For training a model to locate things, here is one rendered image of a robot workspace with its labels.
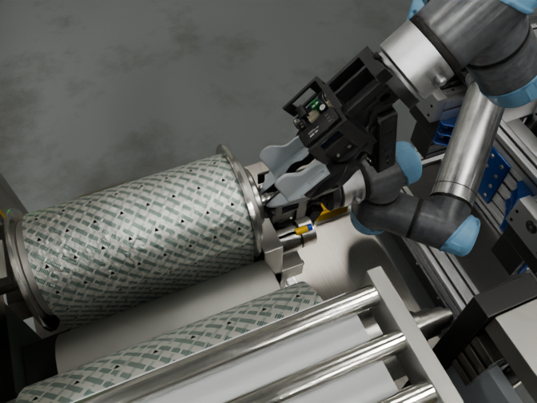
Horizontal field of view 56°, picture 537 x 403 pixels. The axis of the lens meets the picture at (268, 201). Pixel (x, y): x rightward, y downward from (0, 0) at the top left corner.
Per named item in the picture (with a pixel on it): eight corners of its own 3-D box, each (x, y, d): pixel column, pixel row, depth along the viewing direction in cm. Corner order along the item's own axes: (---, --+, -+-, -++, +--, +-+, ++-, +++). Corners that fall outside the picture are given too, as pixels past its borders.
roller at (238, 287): (296, 364, 66) (300, 329, 56) (99, 447, 60) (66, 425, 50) (260, 285, 72) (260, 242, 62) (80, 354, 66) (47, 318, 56)
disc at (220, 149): (261, 275, 66) (260, 213, 54) (258, 277, 66) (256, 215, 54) (223, 190, 74) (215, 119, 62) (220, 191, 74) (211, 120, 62)
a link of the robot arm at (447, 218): (528, 52, 106) (459, 267, 93) (475, 38, 108) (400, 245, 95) (550, 14, 95) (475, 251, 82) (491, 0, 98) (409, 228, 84)
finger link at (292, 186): (242, 194, 59) (299, 140, 56) (272, 206, 63) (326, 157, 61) (253, 214, 57) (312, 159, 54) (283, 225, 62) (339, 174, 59)
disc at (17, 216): (68, 348, 61) (18, 297, 48) (64, 349, 61) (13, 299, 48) (49, 248, 68) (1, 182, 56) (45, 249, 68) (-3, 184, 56)
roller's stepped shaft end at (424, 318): (454, 336, 47) (465, 322, 44) (397, 361, 45) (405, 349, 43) (434, 305, 48) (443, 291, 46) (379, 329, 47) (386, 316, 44)
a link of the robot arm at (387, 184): (418, 193, 87) (431, 161, 80) (362, 213, 85) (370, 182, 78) (394, 161, 92) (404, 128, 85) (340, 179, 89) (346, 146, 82)
